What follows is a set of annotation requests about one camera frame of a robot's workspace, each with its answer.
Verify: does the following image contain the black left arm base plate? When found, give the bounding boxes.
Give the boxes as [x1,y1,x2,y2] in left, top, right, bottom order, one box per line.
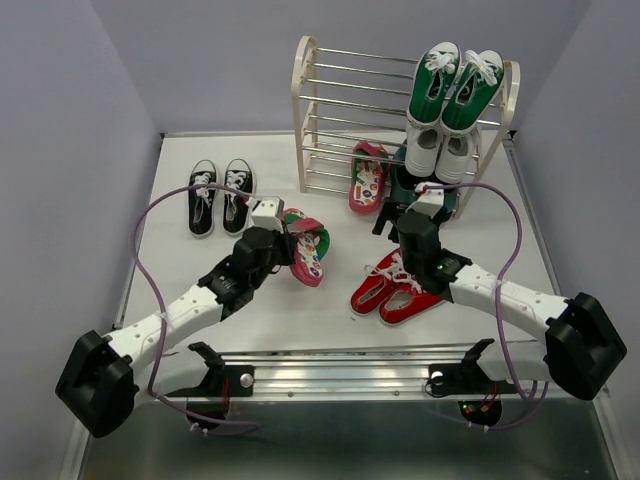
[196,365,255,399]

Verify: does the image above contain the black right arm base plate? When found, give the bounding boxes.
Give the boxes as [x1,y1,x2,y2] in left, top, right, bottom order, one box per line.
[424,362,516,398]

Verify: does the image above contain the cream shoe shelf chrome bars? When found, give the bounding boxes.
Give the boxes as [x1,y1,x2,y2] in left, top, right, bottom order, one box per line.
[291,36,520,215]

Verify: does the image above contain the left green canvas sneaker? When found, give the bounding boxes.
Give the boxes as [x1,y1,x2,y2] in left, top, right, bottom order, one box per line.
[406,41,461,129]

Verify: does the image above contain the pink slipper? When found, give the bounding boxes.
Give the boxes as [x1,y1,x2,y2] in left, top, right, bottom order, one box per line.
[282,208,330,288]
[349,141,389,214]

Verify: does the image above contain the right red canvas sneaker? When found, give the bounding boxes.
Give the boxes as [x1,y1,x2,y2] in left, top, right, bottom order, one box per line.
[379,286,444,326]

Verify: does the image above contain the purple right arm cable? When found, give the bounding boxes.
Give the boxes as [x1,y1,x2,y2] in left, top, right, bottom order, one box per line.
[417,182,550,432]

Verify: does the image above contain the red canvas sneaker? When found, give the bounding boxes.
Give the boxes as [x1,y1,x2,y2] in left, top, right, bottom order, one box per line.
[379,286,444,326]
[350,249,424,314]

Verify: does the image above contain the left dark green loafer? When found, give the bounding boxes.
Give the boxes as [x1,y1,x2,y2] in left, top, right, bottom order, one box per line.
[390,142,427,206]

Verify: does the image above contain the right white sneaker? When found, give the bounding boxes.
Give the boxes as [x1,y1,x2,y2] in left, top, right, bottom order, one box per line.
[435,129,479,184]

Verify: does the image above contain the left white sneaker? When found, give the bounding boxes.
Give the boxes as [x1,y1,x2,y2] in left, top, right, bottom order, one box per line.
[405,122,442,178]

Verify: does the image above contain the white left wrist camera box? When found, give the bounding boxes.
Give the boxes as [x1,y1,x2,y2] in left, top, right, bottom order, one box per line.
[251,196,284,233]

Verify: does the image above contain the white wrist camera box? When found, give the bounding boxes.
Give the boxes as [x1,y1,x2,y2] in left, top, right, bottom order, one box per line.
[408,184,444,218]
[251,196,284,233]

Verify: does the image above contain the green canvas sneaker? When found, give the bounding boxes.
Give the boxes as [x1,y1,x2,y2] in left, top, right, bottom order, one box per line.
[406,41,461,129]
[441,50,505,136]

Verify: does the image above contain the left red canvas sneaker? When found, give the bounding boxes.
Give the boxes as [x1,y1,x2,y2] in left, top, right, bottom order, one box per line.
[350,249,424,314]

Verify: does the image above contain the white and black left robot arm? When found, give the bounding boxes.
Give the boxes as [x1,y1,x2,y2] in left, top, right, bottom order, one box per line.
[55,225,296,438]

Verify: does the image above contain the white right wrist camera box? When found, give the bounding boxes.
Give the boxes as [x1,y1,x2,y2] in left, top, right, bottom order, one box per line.
[408,184,444,218]

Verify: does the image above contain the white sneaker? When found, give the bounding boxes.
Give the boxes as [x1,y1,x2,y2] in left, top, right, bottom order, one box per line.
[435,129,479,184]
[405,122,442,178]

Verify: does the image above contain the black canvas sneaker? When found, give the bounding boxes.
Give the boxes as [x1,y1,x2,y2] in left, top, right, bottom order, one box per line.
[188,159,217,238]
[222,158,257,236]

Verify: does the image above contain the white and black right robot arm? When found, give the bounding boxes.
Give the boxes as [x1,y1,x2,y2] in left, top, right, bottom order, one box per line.
[373,200,627,400]

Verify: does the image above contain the aluminium mounting rail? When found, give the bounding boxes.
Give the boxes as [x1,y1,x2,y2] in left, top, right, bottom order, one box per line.
[79,355,612,404]

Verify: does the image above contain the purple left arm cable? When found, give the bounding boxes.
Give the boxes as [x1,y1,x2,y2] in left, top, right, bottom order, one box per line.
[133,183,261,435]

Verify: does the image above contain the right green canvas sneaker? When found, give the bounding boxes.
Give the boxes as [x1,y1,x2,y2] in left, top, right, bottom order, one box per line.
[441,50,505,136]

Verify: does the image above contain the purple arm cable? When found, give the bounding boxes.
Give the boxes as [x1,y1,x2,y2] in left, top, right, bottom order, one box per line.
[133,183,261,435]
[417,182,550,432]

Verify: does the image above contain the right black canvas sneaker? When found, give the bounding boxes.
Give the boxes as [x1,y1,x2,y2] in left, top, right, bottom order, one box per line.
[222,158,257,236]

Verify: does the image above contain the left black canvas sneaker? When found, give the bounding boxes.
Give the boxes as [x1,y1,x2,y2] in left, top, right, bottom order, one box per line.
[188,159,217,238]

